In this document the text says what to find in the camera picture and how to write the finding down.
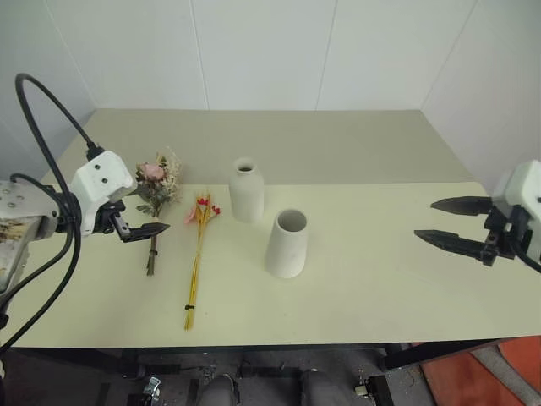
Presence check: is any white cone shaped vase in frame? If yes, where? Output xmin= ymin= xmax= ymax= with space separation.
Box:
xmin=265 ymin=208 xmax=309 ymax=281

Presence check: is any silver caster wheel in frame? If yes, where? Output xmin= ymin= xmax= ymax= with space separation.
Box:
xmin=142 ymin=375 xmax=164 ymax=399
xmin=352 ymin=374 xmax=395 ymax=401

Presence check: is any orange floor mat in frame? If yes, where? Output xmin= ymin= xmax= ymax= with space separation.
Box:
xmin=420 ymin=337 xmax=541 ymax=406

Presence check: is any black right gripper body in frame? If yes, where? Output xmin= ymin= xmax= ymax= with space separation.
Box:
xmin=480 ymin=201 xmax=530 ymax=268

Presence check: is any yellow stem red berry bouquet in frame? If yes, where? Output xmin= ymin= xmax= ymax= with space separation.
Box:
xmin=182 ymin=185 xmax=223 ymax=332

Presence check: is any dark rounded shape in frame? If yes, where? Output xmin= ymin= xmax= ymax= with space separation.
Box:
xmin=198 ymin=373 xmax=238 ymax=406

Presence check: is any white bottle shaped vase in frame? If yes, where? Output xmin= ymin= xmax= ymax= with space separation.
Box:
xmin=228 ymin=156 xmax=266 ymax=224

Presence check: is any pink dried flower bouquet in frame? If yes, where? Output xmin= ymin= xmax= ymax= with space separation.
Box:
xmin=134 ymin=146 xmax=184 ymax=278

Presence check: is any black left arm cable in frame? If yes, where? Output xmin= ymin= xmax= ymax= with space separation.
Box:
xmin=0 ymin=73 xmax=106 ymax=354

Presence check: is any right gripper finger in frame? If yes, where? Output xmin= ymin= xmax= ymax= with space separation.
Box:
xmin=413 ymin=228 xmax=488 ymax=260
xmin=429 ymin=195 xmax=494 ymax=218

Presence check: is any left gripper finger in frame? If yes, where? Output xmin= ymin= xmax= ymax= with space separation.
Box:
xmin=120 ymin=230 xmax=167 ymax=244
xmin=124 ymin=222 xmax=172 ymax=235

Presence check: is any black table frame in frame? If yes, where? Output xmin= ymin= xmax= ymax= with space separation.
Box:
xmin=8 ymin=336 xmax=504 ymax=380

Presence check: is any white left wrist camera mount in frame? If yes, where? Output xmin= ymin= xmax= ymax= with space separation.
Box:
xmin=68 ymin=150 xmax=134 ymax=239

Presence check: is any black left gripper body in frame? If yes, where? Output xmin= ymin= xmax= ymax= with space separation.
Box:
xmin=93 ymin=195 xmax=130 ymax=237

